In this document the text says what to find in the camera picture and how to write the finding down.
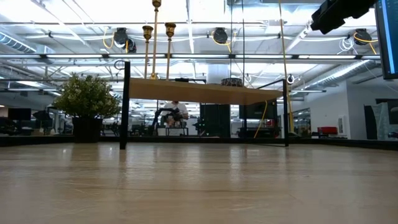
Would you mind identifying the black ceiling cable reel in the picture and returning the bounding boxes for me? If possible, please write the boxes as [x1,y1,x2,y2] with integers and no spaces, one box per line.
[353,27,373,47]
[113,27,129,46]
[125,37,138,54]
[211,27,229,45]

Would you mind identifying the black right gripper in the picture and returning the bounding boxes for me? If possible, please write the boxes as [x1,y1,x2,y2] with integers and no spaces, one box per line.
[310,0,378,35]

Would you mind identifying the yellow hanging cable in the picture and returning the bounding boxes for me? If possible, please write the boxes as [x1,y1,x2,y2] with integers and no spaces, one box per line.
[277,0,295,135]

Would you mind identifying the person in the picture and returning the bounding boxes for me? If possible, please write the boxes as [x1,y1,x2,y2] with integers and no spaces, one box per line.
[159,100,190,137]

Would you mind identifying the red storage box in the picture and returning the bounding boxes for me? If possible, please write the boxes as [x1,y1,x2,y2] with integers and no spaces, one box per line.
[317,126,339,136]

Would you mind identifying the wooden shelf riser black legs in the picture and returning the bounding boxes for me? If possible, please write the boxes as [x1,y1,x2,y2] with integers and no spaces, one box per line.
[119,60,290,151]

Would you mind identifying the yellow curved cable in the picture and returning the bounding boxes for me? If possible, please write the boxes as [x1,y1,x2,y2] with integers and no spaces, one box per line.
[252,99,269,139]

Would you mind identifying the tall gold candlestick holder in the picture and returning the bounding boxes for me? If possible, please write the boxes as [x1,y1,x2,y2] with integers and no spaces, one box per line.
[150,0,163,80]

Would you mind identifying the blue screen computer monitor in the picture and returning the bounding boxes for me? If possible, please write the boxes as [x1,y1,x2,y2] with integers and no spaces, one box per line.
[374,0,398,80]

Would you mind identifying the black aluminium table frame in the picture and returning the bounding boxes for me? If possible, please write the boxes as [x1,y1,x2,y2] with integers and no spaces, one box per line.
[0,133,398,152]

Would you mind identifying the black cabinet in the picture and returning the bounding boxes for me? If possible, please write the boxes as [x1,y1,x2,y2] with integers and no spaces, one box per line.
[198,103,232,139]

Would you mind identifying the black red patterned candle tin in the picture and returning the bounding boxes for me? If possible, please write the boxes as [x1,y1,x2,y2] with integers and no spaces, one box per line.
[220,77,244,88]

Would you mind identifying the black background monitor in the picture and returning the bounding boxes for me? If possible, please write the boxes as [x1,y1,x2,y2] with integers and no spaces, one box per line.
[7,107,32,122]

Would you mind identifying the green potted plant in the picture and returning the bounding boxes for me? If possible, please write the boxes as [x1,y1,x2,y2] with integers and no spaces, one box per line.
[51,71,123,144]

